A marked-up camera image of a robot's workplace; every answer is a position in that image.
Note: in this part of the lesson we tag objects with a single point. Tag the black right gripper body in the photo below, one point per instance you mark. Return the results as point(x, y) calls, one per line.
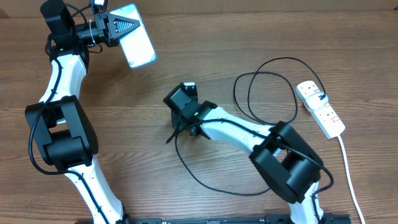
point(178, 121)

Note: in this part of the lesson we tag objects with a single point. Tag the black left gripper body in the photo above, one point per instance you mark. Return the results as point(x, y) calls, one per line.
point(103, 28)

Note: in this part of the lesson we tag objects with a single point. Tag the Samsung Galaxy smartphone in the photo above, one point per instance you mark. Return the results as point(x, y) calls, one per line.
point(136, 46)

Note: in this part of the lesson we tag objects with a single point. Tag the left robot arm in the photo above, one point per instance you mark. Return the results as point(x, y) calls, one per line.
point(59, 127)

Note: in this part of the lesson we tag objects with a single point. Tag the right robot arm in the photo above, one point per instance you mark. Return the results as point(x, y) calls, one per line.
point(288, 165)

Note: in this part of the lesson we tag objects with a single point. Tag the white charger adapter plug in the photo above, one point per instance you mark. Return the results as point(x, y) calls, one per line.
point(316, 101)

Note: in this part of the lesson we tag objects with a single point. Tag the white power strip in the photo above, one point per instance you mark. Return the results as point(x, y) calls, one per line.
point(326, 117)

